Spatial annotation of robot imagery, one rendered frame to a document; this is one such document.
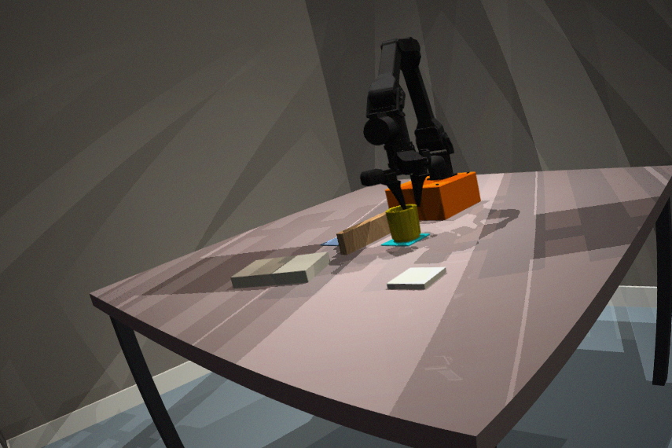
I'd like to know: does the beige flat square tile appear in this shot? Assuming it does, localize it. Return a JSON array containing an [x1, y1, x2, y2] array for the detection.
[[387, 267, 446, 290]]

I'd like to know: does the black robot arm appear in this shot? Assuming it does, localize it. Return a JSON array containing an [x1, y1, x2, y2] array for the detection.
[[363, 37, 457, 181]]

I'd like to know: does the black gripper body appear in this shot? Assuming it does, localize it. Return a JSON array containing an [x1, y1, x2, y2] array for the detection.
[[360, 137, 446, 186]]

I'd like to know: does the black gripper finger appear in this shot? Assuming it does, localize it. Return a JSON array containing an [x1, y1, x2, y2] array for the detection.
[[410, 173, 431, 207], [381, 180, 406, 210]]

